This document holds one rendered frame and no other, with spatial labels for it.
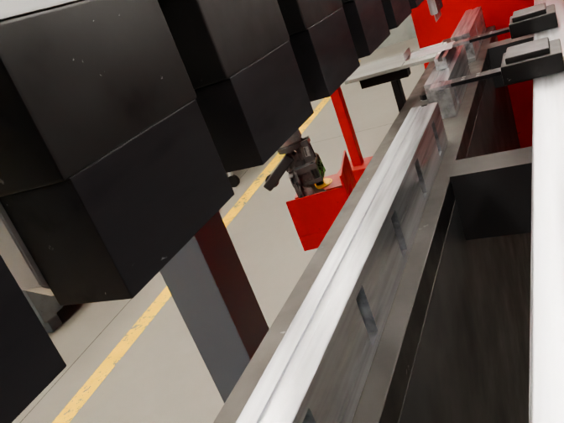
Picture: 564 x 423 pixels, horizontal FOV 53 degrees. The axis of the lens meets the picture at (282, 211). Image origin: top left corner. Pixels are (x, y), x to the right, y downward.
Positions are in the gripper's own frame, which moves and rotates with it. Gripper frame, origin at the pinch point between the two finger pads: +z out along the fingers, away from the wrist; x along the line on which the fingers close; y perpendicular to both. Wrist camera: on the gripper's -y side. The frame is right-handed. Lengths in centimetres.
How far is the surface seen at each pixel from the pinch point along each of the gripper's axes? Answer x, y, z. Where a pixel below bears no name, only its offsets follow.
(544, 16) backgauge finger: 18, 70, -22
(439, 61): 18, 43, -21
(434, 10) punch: 25, 47, -33
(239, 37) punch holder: -88, 26, -52
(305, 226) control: -4.9, -2.1, 1.0
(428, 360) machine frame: -74, 27, -2
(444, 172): -29.4, 36.2, -10.1
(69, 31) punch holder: -107, 22, -56
